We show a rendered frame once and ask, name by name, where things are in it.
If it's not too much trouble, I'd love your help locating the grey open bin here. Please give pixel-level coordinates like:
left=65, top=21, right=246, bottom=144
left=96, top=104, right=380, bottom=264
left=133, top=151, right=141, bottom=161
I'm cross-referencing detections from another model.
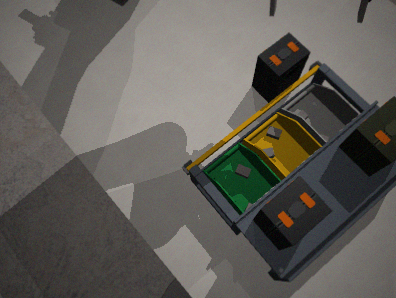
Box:
left=281, top=83, right=360, bottom=146

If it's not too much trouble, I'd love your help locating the green open bin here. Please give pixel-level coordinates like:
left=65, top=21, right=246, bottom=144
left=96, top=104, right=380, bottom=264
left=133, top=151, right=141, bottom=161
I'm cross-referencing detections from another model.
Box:
left=205, top=143, right=281, bottom=215

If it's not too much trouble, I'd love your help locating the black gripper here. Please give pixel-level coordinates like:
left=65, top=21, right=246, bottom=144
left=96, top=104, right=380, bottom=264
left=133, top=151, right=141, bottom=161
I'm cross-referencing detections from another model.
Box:
left=269, top=0, right=371, bottom=23

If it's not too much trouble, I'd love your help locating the yellow bin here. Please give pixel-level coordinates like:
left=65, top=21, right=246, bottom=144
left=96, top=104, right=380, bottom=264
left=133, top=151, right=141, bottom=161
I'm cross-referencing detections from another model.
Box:
left=244, top=113, right=322, bottom=181

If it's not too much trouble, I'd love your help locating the yellow long bar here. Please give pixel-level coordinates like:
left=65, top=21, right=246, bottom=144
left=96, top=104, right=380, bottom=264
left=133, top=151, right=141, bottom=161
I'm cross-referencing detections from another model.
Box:
left=186, top=65, right=319, bottom=171

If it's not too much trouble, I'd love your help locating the grey metal shelf rack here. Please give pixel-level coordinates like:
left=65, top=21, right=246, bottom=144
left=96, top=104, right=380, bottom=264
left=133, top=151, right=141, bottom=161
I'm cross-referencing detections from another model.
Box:
left=182, top=60, right=396, bottom=282

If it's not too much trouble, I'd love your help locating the black box with orange latches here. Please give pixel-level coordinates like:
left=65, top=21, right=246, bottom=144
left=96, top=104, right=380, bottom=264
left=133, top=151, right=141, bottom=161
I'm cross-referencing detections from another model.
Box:
left=252, top=33, right=311, bottom=103

